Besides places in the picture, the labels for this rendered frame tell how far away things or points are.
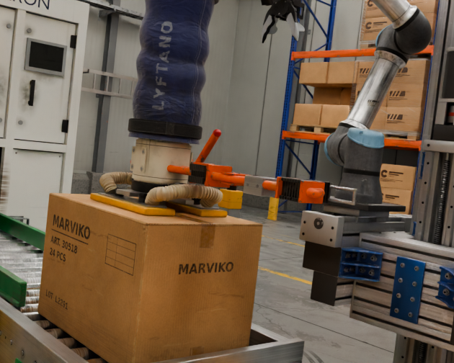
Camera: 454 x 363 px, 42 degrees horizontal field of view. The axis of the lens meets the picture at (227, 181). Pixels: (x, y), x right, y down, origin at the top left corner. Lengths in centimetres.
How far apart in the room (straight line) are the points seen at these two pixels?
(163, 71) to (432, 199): 89
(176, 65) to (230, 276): 62
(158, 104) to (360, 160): 65
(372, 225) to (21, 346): 110
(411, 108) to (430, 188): 752
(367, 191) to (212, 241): 55
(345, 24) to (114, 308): 1075
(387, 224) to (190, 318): 74
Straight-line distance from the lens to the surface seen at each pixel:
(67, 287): 191
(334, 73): 1033
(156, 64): 178
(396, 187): 948
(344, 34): 1204
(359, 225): 188
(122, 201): 177
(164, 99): 176
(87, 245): 179
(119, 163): 1199
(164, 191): 165
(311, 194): 134
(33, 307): 219
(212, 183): 161
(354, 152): 193
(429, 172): 191
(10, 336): 192
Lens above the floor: 115
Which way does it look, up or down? 3 degrees down
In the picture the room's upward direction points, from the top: 6 degrees clockwise
